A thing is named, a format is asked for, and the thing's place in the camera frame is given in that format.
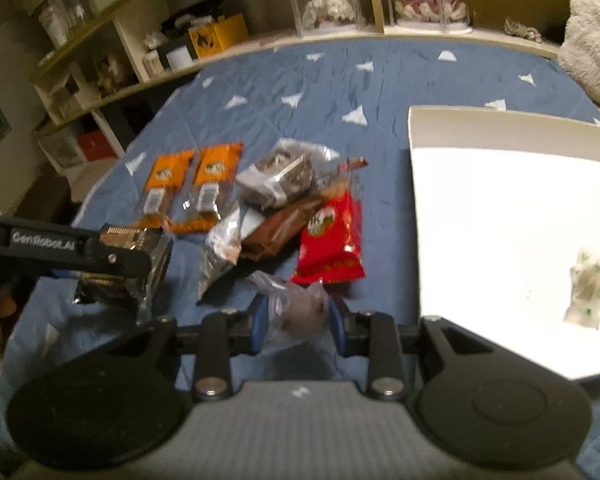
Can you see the white shallow cardboard box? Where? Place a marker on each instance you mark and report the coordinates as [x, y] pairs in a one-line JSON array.
[[504, 203]]

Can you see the small clear candy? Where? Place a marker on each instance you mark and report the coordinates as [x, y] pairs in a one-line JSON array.
[[296, 313]]

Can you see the clear cookie pack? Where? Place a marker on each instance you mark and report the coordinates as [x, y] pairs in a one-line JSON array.
[[285, 173]]

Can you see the small jar on shelf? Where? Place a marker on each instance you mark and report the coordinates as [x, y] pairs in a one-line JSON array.
[[152, 63]]

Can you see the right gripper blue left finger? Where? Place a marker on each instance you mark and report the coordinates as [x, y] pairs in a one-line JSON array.
[[259, 323]]

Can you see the silver cracker pack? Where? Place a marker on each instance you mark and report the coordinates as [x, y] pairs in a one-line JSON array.
[[135, 266]]

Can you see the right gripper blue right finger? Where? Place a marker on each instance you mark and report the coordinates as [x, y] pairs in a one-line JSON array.
[[338, 312]]

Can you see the silver foil snack packet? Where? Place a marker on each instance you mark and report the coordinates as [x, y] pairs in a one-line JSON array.
[[223, 244]]

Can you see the white cylindrical cup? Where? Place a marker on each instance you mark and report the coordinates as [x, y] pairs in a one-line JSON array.
[[179, 58]]

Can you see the white green dotted candy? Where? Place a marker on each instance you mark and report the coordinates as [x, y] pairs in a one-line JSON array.
[[584, 306]]

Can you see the brown chocolate snack packet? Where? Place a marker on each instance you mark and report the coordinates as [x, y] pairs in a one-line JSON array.
[[280, 227]]

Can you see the orange snack bar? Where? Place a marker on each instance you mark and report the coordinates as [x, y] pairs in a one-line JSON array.
[[164, 182], [211, 189]]

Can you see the red snack packet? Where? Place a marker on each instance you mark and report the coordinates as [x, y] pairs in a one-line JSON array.
[[331, 244]]

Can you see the small grey figurine on shelf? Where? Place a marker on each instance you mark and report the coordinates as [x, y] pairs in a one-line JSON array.
[[516, 29]]

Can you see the blue quilt with white triangles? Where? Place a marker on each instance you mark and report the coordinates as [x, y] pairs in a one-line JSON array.
[[352, 96]]

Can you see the wooden bedside shelf unit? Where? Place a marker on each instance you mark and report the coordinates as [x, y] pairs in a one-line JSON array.
[[101, 62]]

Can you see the yellow cardboard box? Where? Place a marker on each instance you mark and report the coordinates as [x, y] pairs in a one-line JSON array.
[[217, 37]]

